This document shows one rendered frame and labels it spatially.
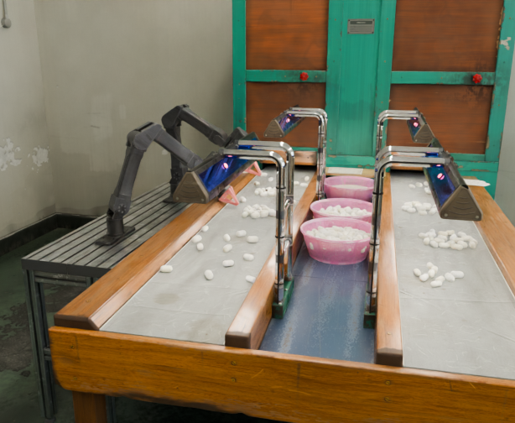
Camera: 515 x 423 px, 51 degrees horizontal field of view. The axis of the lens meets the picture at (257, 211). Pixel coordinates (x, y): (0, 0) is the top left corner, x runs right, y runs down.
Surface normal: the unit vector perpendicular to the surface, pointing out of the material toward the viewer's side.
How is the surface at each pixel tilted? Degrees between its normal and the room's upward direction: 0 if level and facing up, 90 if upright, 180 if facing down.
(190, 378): 90
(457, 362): 0
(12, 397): 0
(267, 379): 90
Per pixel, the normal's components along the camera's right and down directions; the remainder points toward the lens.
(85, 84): -0.26, 0.26
